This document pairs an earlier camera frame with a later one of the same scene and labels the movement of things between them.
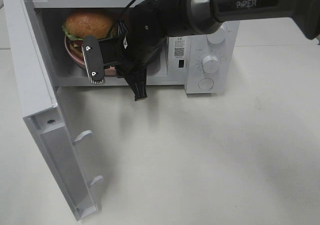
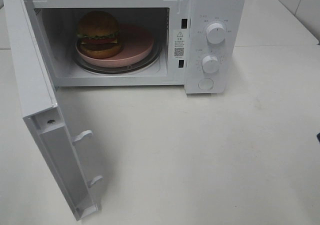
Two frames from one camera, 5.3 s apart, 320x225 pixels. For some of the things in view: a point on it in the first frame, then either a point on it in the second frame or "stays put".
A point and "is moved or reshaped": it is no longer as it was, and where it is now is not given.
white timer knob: [210, 63] stays put
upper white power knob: [218, 37] stays put
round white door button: [206, 83] stays put
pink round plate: [75, 48] is moved or reshaped
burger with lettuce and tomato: [80, 24] is moved or reshaped
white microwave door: [39, 97] stays put
